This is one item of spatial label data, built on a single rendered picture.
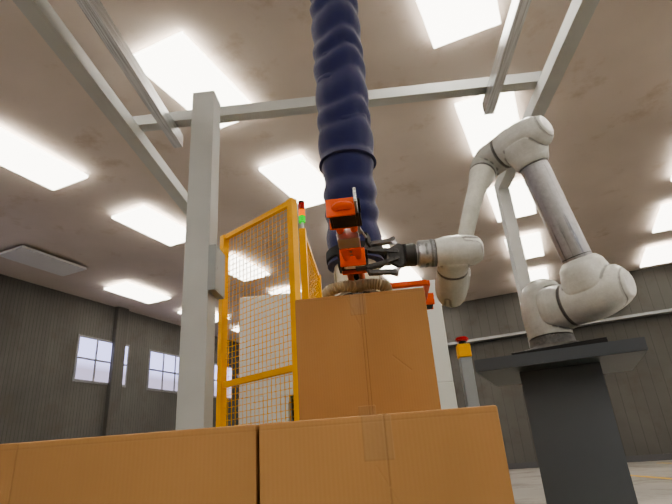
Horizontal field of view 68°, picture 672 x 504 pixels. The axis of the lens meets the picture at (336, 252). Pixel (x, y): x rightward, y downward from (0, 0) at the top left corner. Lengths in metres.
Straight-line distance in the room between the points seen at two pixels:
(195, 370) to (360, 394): 1.68
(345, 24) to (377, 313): 1.41
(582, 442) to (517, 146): 1.01
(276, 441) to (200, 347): 2.19
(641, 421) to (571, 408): 10.86
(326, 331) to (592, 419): 0.88
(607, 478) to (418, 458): 1.04
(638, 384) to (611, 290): 10.94
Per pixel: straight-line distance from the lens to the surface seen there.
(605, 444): 1.83
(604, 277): 1.83
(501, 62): 4.11
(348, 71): 2.25
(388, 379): 1.48
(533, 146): 1.94
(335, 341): 1.51
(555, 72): 4.40
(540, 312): 1.92
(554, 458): 1.83
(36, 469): 1.04
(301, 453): 0.88
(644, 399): 12.72
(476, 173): 1.95
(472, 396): 2.74
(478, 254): 1.62
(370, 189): 1.95
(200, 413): 2.98
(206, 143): 3.62
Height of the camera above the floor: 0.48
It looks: 23 degrees up
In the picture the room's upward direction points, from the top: 4 degrees counter-clockwise
